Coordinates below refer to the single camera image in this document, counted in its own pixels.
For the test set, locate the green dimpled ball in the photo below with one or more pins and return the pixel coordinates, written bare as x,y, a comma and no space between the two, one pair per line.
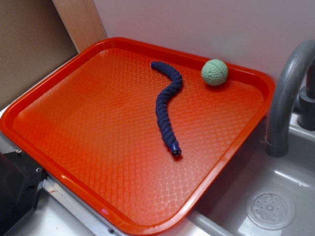
214,72

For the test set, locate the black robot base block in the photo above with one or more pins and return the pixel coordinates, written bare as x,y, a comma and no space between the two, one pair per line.
21,180

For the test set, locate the orange plastic tray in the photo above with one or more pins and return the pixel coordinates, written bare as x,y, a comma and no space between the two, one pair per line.
133,130

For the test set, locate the grey plastic sink basin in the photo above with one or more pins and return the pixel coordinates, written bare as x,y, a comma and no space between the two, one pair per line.
260,195

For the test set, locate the grey curved faucet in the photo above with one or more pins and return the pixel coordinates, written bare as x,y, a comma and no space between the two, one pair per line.
295,92

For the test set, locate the brown cardboard panel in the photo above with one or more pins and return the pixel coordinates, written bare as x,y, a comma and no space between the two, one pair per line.
38,36

